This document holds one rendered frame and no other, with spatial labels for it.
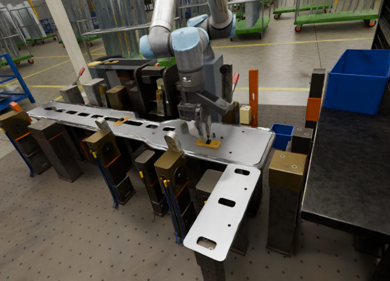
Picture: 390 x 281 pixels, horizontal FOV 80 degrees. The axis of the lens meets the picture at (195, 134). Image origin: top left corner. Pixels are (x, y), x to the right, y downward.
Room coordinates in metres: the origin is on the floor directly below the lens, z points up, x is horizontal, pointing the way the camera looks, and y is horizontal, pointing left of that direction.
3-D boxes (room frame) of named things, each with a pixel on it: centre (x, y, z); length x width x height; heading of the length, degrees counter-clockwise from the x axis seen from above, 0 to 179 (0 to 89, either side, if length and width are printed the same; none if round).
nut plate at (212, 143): (0.66, -0.04, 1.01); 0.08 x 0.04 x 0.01; 57
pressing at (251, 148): (0.97, 0.34, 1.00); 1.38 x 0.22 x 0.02; 57
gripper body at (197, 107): (0.68, -0.01, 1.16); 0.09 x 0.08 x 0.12; 57
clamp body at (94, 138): (0.77, 0.37, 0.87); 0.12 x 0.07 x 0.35; 147
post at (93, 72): (1.51, 0.55, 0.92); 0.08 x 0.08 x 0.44; 57
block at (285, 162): (0.44, -0.23, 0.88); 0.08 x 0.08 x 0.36; 57
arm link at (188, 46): (0.68, -0.02, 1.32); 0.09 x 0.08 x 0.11; 162
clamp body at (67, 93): (1.44, 0.71, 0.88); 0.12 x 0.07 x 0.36; 147
